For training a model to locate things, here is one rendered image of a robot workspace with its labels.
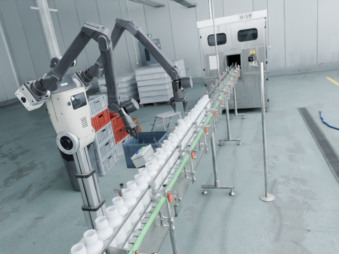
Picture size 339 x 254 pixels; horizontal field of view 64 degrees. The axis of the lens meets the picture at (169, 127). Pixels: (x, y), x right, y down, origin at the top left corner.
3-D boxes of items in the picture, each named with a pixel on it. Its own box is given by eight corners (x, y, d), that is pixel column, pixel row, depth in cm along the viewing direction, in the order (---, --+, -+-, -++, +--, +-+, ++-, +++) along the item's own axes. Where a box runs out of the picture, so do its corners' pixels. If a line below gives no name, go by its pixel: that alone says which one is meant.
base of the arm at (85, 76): (74, 72, 183) (86, 86, 184) (81, 65, 179) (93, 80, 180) (82, 71, 191) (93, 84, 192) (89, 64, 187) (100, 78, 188)
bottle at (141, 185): (136, 209, 119) (129, 176, 114) (148, 204, 122) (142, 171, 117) (141, 215, 114) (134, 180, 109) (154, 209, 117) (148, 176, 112)
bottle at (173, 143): (177, 160, 164) (173, 134, 160) (181, 163, 159) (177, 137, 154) (168, 162, 162) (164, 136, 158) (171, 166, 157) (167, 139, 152)
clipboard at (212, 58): (220, 68, 590) (218, 53, 581) (209, 70, 598) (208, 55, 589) (220, 68, 593) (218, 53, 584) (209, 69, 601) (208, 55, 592)
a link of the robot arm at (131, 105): (111, 97, 155) (109, 106, 148) (127, 88, 151) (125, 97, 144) (123, 111, 162) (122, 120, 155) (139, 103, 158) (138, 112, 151)
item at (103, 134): (98, 147, 382) (95, 133, 376) (72, 149, 391) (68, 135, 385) (114, 133, 440) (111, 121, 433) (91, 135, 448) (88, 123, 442)
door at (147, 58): (165, 86, 1215) (158, 38, 1156) (145, 88, 1248) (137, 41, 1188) (166, 86, 1224) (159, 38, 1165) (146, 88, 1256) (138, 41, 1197)
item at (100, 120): (94, 133, 377) (91, 118, 371) (68, 135, 386) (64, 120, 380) (111, 121, 434) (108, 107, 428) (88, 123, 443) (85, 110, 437)
